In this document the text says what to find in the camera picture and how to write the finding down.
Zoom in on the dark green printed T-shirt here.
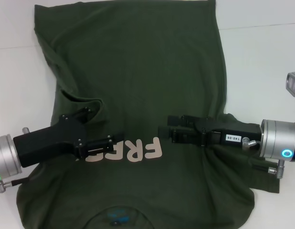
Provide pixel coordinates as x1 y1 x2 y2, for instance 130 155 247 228
15 0 281 229

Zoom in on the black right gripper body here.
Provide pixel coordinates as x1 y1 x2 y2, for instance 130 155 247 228
195 116 263 149

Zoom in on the silver threaded cable connector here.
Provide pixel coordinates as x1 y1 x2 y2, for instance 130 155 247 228
0 180 14 193
268 160 284 179

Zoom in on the dark left gripper cable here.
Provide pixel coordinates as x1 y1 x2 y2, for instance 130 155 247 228
11 177 29 186

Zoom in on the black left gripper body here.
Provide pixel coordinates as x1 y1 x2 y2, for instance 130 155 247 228
12 114 88 168

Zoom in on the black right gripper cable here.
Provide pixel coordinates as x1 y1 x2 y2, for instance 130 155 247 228
252 164 270 173

